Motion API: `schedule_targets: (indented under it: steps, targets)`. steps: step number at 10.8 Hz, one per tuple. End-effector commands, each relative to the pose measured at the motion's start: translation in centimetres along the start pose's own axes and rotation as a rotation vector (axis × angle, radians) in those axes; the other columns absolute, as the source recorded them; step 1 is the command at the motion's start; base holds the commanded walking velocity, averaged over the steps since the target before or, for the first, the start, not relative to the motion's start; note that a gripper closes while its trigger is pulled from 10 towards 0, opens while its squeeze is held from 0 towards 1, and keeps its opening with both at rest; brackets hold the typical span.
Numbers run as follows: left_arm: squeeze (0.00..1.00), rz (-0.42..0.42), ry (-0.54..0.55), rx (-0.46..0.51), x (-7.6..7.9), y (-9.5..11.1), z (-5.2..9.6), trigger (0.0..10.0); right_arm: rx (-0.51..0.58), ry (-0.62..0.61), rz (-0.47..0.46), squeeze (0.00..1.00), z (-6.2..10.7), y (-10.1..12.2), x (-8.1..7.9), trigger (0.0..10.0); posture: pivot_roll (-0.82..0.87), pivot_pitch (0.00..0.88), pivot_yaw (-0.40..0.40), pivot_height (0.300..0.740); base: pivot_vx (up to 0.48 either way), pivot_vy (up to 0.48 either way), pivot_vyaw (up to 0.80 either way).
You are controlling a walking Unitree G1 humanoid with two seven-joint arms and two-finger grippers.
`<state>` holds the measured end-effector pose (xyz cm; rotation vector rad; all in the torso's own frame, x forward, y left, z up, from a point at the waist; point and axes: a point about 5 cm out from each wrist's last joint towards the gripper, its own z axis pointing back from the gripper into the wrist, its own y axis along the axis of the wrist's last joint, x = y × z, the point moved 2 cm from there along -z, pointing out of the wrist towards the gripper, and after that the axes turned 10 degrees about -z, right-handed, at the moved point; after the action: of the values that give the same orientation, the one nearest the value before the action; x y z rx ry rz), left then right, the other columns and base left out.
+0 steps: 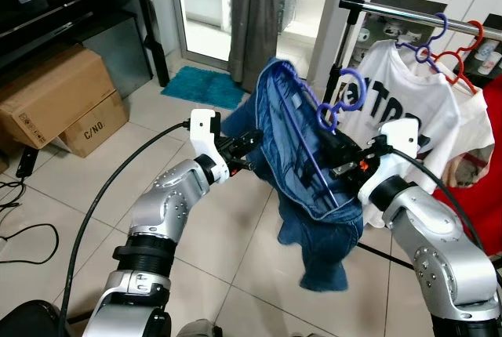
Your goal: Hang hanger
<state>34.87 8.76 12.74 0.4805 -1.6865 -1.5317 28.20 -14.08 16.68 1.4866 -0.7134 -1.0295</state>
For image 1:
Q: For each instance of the blue denim garment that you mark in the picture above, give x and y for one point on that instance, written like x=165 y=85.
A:
x=274 y=133

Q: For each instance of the purple plastic hanger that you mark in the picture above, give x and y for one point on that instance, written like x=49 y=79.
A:
x=363 y=88
x=445 y=25

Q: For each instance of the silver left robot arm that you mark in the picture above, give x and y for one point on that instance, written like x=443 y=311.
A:
x=161 y=204

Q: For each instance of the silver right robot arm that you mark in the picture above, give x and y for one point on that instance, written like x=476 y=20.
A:
x=439 y=243

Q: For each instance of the red plastic hanger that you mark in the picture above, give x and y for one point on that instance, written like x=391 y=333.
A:
x=479 y=35

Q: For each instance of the teal floor mat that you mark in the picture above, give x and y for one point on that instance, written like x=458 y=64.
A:
x=204 y=86

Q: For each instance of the white printed t-shirt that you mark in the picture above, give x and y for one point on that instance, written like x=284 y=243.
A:
x=408 y=102

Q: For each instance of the grey curtain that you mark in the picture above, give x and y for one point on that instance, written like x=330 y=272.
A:
x=259 y=16

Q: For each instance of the plain white shirt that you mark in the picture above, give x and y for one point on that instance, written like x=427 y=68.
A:
x=474 y=117

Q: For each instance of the metal clothes rack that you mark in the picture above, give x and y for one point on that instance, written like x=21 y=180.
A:
x=384 y=12

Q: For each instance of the red garment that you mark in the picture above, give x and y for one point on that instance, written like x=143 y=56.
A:
x=486 y=196

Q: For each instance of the small printed cardboard box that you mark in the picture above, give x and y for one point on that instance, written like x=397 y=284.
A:
x=98 y=129

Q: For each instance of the grey robot leg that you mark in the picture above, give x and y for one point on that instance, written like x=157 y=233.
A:
x=200 y=329

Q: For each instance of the large brown cardboard box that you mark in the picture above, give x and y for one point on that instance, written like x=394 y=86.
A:
x=47 y=94

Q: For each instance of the black power adapter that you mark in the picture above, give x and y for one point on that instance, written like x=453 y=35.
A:
x=27 y=161

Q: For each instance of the black desk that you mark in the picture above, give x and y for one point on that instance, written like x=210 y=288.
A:
x=78 y=0

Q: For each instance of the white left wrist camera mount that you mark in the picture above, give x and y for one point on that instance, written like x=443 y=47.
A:
x=205 y=129

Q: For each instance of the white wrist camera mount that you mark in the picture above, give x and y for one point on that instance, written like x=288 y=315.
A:
x=400 y=137
x=205 y=129

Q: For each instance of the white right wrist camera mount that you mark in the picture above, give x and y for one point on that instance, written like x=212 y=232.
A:
x=400 y=137

